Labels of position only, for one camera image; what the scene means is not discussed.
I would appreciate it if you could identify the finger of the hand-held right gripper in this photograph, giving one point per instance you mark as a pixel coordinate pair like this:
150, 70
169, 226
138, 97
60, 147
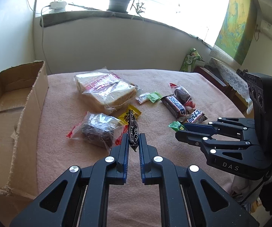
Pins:
190, 139
197, 127

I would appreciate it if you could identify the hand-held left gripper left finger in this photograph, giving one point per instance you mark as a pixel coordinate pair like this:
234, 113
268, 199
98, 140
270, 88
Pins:
126, 156

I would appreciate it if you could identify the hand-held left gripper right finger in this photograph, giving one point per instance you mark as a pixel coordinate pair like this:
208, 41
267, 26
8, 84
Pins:
141, 156

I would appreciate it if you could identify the brown chocolate bar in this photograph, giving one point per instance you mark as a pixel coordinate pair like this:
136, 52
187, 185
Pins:
176, 106
195, 117

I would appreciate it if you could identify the dark green candy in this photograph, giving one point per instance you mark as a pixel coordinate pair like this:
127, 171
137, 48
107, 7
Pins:
176, 125

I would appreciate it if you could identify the black patterned snack packet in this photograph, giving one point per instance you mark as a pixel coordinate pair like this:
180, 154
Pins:
133, 127

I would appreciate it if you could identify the red chocolate cake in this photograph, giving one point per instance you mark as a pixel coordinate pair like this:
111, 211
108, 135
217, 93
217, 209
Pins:
182, 93

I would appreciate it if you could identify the large clear brown cake packet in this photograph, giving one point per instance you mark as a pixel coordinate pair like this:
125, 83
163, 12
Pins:
95, 130

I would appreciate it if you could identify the light green candy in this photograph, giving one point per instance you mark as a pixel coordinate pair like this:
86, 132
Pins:
154, 97

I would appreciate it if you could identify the sliced bread bag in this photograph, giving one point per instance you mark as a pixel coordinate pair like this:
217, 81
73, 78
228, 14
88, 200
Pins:
102, 92

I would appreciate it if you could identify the brown cardboard box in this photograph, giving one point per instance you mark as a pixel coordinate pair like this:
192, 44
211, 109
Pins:
32, 123

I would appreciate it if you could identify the yellow candy packet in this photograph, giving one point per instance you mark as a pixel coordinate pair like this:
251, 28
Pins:
137, 112

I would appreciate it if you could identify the dark wooden cabinet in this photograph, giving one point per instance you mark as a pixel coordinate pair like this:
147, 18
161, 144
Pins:
209, 75

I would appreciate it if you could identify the white candy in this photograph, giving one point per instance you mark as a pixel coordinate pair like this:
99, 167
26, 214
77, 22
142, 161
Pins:
142, 98

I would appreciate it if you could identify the white lace cloth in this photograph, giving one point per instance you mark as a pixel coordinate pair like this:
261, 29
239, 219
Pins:
228, 73

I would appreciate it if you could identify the green snack bag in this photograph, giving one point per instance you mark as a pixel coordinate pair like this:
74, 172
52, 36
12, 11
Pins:
190, 60

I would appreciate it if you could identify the potted spider plant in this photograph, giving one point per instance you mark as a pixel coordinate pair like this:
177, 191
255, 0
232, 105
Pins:
119, 3

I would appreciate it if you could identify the dark thin stick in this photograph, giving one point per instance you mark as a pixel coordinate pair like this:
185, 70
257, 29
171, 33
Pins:
88, 7

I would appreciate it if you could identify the white power adapter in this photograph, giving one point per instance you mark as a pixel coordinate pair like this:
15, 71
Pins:
58, 6

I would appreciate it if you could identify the landscape wall scroll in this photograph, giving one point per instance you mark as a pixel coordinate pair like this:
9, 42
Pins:
232, 28

